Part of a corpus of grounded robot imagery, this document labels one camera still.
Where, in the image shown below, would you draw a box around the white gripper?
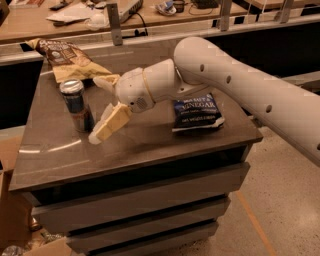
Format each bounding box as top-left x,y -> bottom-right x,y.
89,68 -> 155,145

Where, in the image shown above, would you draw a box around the blue silver redbull can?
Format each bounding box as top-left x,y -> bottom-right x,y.
59,79 -> 94,132

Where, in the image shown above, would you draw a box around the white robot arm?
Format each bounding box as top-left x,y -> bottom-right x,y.
89,37 -> 320,165

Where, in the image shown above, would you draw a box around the brown chip bag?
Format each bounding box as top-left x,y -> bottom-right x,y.
26,38 -> 119,83

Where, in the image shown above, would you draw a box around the blue vinegar chip bag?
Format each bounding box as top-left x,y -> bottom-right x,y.
172,93 -> 225,132

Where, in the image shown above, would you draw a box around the white papers on desk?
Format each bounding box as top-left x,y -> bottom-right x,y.
47,3 -> 94,22

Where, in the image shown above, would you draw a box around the grey power strip box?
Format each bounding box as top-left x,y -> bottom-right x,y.
118,0 -> 144,23

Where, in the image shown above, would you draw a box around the white crumpled wrapper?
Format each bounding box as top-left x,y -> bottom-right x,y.
155,1 -> 176,16

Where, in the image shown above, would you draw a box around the cardboard box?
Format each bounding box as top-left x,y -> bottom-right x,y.
0,136 -> 72,256

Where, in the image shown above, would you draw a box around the metal post left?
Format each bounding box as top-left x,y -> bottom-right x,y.
107,3 -> 123,46

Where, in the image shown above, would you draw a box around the metal post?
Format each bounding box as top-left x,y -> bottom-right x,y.
218,0 -> 232,31
107,3 -> 123,46

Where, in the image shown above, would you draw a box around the black power cable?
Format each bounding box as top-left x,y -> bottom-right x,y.
121,11 -> 149,40

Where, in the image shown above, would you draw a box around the metal post middle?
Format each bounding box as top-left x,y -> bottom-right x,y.
218,0 -> 232,31

